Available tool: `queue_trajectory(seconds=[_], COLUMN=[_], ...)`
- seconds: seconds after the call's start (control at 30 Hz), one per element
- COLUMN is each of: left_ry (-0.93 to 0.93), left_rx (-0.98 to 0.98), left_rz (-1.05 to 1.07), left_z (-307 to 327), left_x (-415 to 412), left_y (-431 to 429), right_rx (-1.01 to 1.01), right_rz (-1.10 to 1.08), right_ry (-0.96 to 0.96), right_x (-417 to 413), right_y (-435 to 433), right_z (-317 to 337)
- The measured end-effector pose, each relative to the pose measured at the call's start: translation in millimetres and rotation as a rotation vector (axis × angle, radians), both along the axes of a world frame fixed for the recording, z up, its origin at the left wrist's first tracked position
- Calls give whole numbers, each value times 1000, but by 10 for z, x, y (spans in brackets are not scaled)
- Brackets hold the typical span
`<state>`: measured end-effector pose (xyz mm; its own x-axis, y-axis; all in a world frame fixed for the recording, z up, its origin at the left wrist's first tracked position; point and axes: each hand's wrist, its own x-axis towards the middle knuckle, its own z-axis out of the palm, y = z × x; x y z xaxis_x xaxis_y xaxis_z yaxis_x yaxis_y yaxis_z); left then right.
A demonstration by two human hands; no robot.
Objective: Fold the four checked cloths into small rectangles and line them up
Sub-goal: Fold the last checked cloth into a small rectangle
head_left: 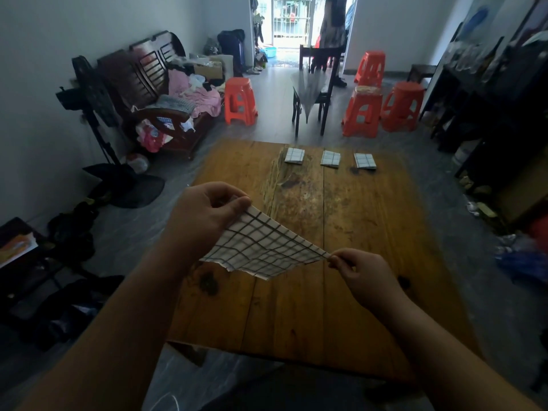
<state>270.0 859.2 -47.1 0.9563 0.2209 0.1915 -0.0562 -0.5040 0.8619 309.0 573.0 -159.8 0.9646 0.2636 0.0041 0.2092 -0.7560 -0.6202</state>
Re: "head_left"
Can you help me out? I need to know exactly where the person's left hand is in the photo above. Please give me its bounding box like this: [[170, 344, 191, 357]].
[[164, 182, 253, 265]]

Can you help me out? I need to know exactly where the person's right hand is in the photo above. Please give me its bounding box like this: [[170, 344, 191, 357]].
[[327, 248, 408, 316]]

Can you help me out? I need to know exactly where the person's right forearm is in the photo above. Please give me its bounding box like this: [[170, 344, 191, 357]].
[[372, 291, 545, 411]]

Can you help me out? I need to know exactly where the person's left forearm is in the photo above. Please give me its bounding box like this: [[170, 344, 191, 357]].
[[19, 248, 202, 411]]

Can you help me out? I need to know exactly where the person's black top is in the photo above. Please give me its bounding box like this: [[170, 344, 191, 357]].
[[201, 365, 425, 411]]

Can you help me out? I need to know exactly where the black standing fan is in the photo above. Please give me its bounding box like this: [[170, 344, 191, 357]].
[[55, 55, 166, 209]]

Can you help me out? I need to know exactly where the pink plastic bag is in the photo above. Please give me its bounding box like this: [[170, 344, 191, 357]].
[[135, 119, 172, 154]]

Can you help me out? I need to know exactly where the pink blanket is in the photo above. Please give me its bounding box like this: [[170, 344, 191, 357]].
[[169, 68, 223, 118]]

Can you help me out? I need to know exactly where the grey folded garment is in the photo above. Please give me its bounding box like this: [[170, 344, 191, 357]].
[[145, 94, 197, 114]]

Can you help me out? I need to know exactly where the red plastic stool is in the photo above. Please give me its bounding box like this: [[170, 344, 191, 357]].
[[380, 80, 425, 133], [354, 50, 386, 87], [224, 76, 259, 126], [341, 85, 383, 138]]

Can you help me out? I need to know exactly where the pile of packaging scraps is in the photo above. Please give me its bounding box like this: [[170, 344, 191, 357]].
[[460, 175, 499, 219]]

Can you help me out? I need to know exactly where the cardboard box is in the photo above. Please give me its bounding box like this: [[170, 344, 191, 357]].
[[192, 62, 224, 80]]

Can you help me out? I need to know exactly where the blue plastic bag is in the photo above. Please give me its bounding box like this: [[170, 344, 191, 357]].
[[494, 233, 548, 285]]

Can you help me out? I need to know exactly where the white plastic bottle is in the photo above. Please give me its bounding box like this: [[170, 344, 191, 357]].
[[452, 139, 482, 170]]

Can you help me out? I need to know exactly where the dark wooden sofa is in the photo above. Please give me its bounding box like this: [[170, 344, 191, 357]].
[[97, 30, 223, 161]]

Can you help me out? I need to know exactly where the black blue bag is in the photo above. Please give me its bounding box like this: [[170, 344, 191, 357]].
[[25, 276, 125, 352]]

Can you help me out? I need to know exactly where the brown cardboard sheet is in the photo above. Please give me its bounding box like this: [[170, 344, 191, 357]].
[[496, 154, 548, 225]]

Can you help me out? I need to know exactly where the black metal chair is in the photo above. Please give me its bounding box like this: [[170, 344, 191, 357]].
[[292, 45, 345, 138]]

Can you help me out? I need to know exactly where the white orange paper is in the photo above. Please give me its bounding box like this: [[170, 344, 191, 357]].
[[0, 232, 38, 269]]

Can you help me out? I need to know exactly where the black backpack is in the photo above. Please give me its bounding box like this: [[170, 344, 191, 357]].
[[530, 329, 548, 394]]

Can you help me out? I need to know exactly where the dark shelf unit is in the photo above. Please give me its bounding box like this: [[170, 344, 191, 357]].
[[421, 0, 548, 223]]

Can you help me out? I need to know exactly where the white metal door grille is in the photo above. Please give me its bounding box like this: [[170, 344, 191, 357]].
[[272, 0, 316, 39]]

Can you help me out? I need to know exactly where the blue white wall poster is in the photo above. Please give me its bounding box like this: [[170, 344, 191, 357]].
[[456, 0, 506, 43]]

